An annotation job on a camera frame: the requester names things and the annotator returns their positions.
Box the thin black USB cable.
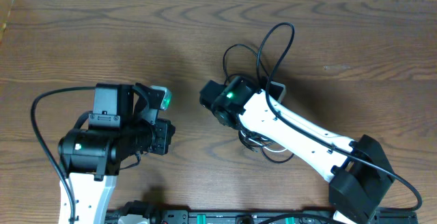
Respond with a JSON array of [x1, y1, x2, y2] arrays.
[[222, 43, 295, 165]]

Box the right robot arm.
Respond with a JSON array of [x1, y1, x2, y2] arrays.
[[199, 77, 394, 223]]

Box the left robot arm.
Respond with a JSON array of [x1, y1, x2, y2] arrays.
[[58, 83, 175, 223]]

